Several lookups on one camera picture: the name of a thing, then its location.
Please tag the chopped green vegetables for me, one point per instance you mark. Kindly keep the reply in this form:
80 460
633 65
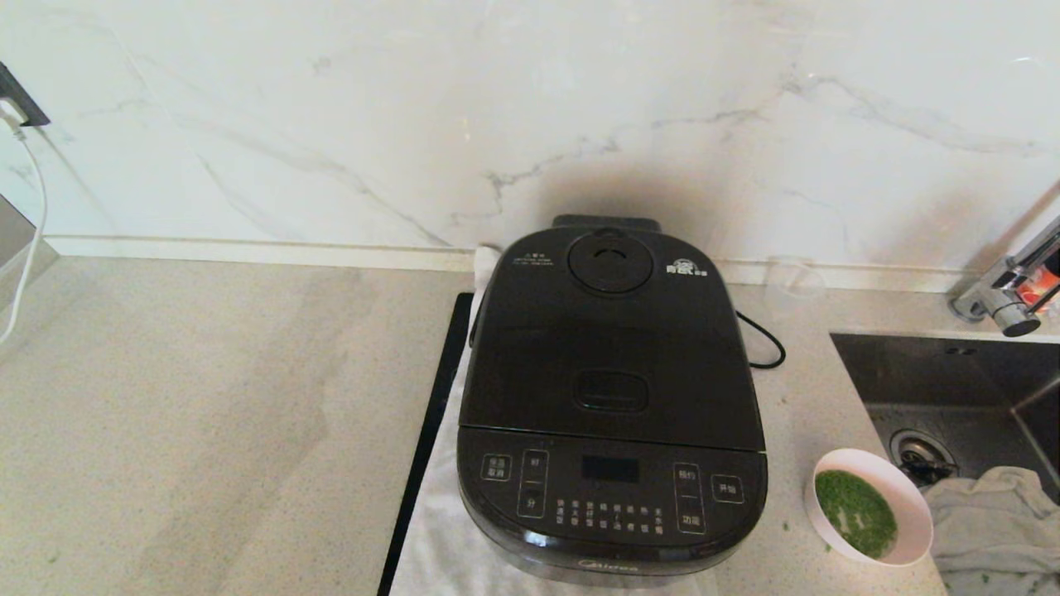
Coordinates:
853 513

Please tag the white round bowl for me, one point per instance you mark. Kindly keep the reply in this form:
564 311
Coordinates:
913 505

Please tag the black flat strip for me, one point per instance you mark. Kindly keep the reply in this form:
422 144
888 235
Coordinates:
431 414

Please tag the white towel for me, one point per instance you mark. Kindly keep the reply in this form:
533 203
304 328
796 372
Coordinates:
431 538

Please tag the clear plastic cup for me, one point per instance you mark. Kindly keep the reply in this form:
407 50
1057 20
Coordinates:
795 285

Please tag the metal sink drain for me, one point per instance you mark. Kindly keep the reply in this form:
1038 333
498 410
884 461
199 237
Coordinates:
917 451

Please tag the stainless steel sink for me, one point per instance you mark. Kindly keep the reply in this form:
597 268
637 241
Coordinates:
952 372

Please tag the chrome faucet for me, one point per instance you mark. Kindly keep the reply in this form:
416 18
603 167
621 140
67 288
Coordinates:
1014 314

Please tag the orange object behind faucet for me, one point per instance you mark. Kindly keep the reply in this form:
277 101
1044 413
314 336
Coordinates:
1042 290

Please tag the grey crumpled cloth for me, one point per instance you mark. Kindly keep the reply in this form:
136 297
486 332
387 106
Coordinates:
994 530

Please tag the grey side panel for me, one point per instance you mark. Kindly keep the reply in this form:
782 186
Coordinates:
12 240

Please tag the white plug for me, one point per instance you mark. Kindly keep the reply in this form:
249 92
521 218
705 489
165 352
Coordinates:
10 112

